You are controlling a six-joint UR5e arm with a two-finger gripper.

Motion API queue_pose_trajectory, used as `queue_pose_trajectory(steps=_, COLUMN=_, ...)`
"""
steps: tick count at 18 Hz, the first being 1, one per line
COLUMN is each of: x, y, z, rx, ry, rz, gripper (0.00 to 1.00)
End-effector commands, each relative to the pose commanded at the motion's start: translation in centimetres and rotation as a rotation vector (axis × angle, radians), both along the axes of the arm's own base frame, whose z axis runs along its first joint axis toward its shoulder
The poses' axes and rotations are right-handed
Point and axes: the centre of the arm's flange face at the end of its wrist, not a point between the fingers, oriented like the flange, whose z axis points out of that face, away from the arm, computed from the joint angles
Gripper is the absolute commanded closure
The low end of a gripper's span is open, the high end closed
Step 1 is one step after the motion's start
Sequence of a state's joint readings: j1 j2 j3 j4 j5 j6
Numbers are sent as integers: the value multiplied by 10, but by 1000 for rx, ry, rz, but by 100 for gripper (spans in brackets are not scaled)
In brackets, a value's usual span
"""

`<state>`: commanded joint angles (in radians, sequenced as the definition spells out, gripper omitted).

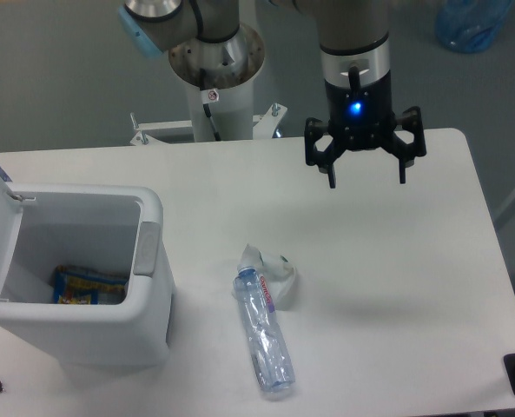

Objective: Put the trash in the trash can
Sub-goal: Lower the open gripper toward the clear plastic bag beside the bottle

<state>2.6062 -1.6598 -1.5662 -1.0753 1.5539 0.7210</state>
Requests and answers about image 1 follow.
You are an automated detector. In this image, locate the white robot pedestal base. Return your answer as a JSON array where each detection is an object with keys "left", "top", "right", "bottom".
[{"left": 130, "top": 23, "right": 287, "bottom": 145}]

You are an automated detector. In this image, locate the blue yellow snack wrapper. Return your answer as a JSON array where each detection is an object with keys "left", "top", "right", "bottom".
[{"left": 52, "top": 266, "right": 129, "bottom": 305}]

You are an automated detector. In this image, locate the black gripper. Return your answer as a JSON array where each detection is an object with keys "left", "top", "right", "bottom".
[{"left": 304, "top": 76, "right": 426, "bottom": 189}]

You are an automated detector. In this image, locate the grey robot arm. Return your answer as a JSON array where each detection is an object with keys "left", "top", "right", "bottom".
[{"left": 118, "top": 1, "right": 426, "bottom": 178}]

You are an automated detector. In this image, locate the blue plastic bag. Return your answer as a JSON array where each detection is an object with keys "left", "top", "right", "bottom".
[{"left": 434, "top": 0, "right": 514, "bottom": 54}]

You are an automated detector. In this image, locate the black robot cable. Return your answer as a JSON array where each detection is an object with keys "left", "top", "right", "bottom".
[{"left": 197, "top": 67, "right": 222, "bottom": 142}]

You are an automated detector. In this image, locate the clear crushed plastic bottle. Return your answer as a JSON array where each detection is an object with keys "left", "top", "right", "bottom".
[{"left": 233, "top": 266, "right": 295, "bottom": 394}]

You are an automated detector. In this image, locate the white open trash can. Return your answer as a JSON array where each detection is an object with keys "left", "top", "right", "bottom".
[{"left": 0, "top": 176, "right": 175, "bottom": 366}]

